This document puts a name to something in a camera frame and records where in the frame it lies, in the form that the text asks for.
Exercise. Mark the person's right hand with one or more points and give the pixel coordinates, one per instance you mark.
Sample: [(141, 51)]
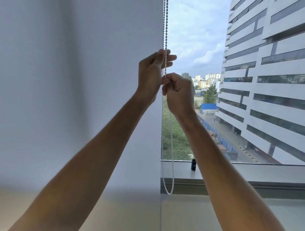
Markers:
[(180, 95)]

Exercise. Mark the person's right fingers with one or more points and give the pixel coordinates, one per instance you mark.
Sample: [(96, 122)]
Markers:
[(168, 83)]

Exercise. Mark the white roller blind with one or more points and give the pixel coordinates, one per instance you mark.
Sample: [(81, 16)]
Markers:
[(78, 95)]

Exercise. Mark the person's right forearm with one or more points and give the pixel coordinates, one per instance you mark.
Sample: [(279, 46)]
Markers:
[(228, 171)]

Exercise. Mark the person's left thumb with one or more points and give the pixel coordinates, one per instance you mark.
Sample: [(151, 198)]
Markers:
[(159, 57)]

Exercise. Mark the small black bottle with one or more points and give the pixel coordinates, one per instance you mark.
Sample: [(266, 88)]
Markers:
[(193, 165)]

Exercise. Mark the large white striped building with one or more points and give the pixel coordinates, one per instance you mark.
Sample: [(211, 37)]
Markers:
[(264, 78)]

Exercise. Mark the person's left forearm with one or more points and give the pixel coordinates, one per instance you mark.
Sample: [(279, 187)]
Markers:
[(78, 164)]

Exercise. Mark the person's left hand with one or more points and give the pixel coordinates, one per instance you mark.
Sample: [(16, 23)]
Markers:
[(149, 73)]

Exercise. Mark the glass window pane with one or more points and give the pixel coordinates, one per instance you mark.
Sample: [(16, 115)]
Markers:
[(214, 71)]

